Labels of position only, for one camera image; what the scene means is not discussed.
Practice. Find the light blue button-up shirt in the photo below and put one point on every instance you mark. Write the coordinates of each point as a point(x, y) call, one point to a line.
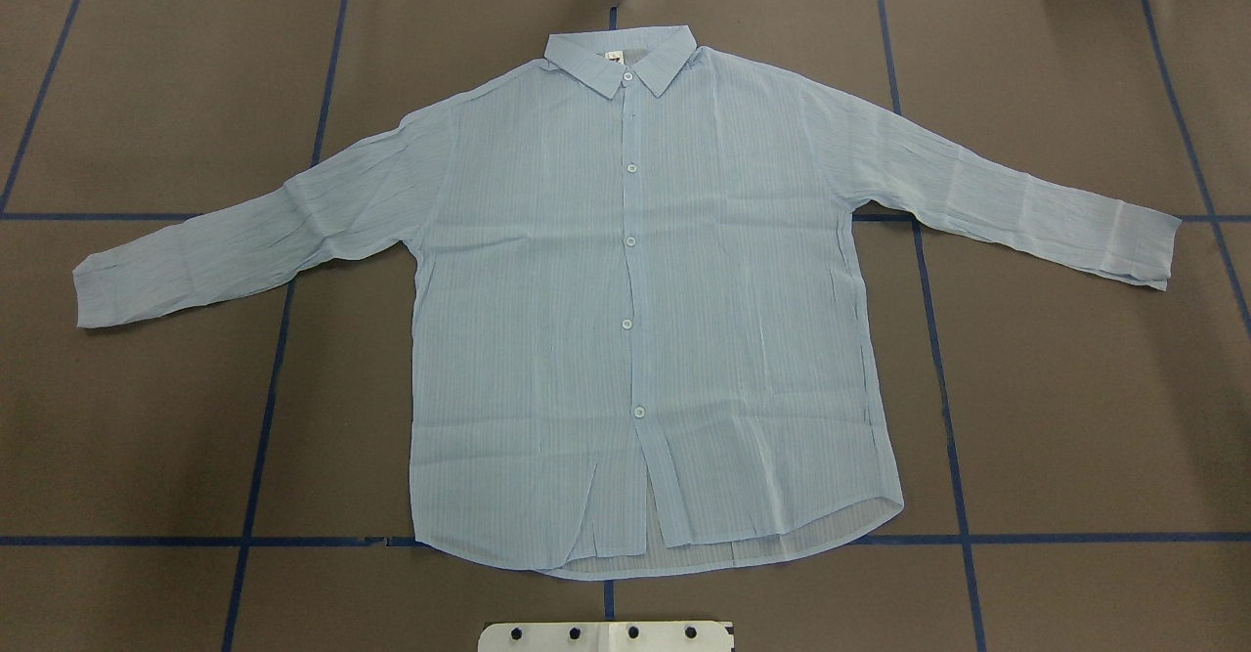
point(640, 334)

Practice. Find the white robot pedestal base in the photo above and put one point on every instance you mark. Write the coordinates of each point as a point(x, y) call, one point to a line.
point(699, 635)

